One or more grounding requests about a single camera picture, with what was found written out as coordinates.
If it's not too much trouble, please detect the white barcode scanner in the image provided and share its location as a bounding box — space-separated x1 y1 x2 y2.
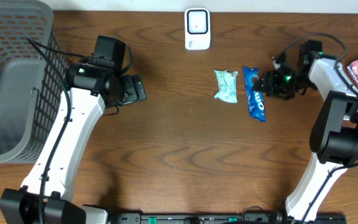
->
184 7 211 50

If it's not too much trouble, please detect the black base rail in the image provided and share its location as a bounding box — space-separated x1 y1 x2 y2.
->
109 212 298 224

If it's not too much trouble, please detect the blue Oreo cookie packet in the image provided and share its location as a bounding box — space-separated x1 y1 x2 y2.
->
242 67 266 122

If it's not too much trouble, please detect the grey plastic mesh basket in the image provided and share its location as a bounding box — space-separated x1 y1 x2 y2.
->
0 1 68 164

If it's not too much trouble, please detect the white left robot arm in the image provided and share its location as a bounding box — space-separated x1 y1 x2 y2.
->
0 62 147 223

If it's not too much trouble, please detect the mint green snack packet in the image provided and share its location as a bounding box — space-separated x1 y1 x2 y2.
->
214 70 238 103

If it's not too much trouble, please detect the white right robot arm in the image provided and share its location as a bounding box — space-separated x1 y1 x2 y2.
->
244 40 358 223

